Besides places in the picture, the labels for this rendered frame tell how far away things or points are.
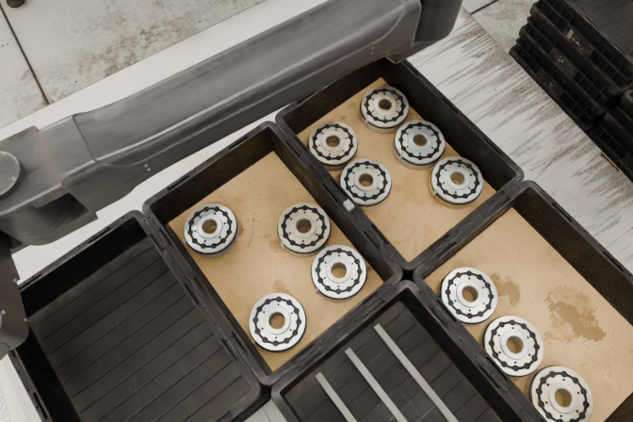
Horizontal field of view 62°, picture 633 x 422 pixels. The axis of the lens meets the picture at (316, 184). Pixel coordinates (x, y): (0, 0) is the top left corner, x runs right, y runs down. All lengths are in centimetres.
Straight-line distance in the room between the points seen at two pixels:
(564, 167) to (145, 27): 183
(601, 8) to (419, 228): 116
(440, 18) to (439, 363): 67
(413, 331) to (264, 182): 41
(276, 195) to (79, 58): 160
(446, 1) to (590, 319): 76
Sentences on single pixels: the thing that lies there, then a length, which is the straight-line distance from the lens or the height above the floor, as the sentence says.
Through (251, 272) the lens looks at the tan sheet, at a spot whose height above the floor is 83.
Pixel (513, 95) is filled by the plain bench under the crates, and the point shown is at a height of 70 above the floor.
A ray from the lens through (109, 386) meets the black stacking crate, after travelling 106.
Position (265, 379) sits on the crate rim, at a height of 93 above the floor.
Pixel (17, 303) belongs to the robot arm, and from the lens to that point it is 43.
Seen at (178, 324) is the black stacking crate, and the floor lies 83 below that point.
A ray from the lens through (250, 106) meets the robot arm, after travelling 42.
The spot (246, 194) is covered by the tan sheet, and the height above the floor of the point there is 83.
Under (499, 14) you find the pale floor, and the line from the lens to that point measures 254.
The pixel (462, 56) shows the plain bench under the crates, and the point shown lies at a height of 70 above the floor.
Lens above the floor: 181
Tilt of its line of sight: 66 degrees down
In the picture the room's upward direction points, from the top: 2 degrees counter-clockwise
